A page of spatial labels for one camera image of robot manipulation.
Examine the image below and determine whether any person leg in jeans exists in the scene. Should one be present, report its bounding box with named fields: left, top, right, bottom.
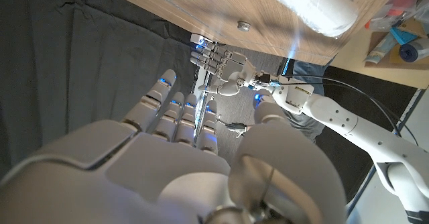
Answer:
left=281, top=58, right=336, bottom=143

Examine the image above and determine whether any teal flat packet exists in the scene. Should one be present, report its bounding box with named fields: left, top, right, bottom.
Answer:
left=390, top=27, right=420, bottom=46

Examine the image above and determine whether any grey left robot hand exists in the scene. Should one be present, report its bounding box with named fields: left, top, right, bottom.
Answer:
left=190, top=39, right=265, bottom=97

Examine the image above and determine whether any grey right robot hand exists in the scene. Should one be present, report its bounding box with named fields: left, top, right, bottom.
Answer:
left=0, top=68, right=348, bottom=224

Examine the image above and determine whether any black curtain backdrop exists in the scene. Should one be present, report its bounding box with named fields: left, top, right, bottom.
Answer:
left=0, top=0, right=202, bottom=181

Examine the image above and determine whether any white shelf cabinet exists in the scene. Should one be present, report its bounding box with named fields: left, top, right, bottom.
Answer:
left=330, top=0, right=429, bottom=151

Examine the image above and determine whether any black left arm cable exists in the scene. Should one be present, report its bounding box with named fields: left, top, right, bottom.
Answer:
left=284, top=74, right=420, bottom=148

